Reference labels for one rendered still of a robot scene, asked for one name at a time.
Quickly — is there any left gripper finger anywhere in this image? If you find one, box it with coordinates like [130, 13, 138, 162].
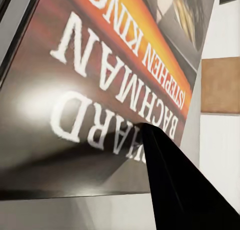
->
[143, 123, 240, 230]

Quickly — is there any hardback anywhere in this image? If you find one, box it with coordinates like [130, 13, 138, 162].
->
[0, 0, 215, 201]

